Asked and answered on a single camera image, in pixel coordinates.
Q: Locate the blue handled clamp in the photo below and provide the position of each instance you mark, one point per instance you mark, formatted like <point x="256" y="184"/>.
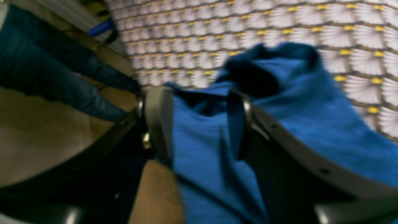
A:
<point x="102" y="28"/>

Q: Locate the fan-patterned tablecloth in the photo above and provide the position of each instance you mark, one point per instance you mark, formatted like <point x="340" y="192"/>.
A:
<point x="187" y="41"/>

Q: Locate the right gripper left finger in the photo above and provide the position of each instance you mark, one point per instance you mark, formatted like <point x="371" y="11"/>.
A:
<point x="55" y="196"/>

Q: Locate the person's leg in jeans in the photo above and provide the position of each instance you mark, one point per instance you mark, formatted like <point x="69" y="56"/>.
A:
<point x="38" y="59"/>

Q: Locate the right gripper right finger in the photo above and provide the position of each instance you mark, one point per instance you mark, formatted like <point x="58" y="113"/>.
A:
<point x="298" y="185"/>

